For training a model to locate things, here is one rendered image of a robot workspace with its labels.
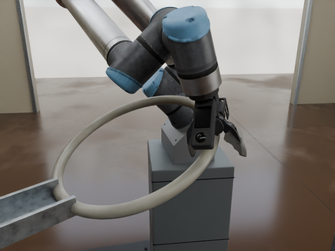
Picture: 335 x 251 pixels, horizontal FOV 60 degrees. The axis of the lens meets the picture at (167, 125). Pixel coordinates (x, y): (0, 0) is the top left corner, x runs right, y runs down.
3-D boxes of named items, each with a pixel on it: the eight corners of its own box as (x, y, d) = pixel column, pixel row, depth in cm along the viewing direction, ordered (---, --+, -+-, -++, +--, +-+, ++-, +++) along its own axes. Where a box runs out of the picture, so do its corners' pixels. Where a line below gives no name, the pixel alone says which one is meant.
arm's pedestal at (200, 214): (142, 248, 204) (138, 136, 176) (212, 242, 209) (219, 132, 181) (145, 315, 157) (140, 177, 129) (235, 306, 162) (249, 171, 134)
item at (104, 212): (110, 266, 55) (103, 257, 53) (31, 171, 90) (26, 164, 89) (258, 122, 76) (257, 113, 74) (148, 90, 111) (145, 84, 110)
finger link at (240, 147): (256, 138, 74) (231, 115, 72) (254, 154, 70) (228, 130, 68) (247, 144, 76) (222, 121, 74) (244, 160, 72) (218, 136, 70)
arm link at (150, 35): (134, 30, 73) (145, 42, 62) (167, -4, 71) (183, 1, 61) (159, 56, 78) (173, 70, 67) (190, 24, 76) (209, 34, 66)
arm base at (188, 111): (173, 116, 160) (160, 104, 156) (199, 94, 153) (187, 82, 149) (174, 135, 143) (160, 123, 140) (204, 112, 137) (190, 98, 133)
